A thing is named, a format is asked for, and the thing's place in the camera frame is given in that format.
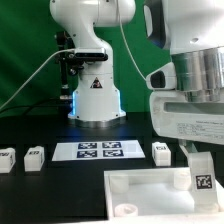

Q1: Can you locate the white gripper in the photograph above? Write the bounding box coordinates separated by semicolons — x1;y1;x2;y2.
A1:
149;91;224;157

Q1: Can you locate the white square tabletop part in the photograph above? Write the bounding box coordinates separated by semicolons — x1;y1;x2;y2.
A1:
104;167;224;224

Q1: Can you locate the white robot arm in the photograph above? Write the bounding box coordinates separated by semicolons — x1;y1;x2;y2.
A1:
50;0;224;147

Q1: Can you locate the white sheet with tags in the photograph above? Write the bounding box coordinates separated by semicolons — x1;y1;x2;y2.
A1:
52;140;145;161

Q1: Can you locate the white camera cable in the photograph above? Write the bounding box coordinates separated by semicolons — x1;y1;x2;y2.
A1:
0;0;148;112

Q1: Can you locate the black cable on table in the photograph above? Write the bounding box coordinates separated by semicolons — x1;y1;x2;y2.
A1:
0;97;73;118

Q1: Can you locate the black camera on stand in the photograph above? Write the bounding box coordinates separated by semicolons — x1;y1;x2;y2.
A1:
55;31;108;100

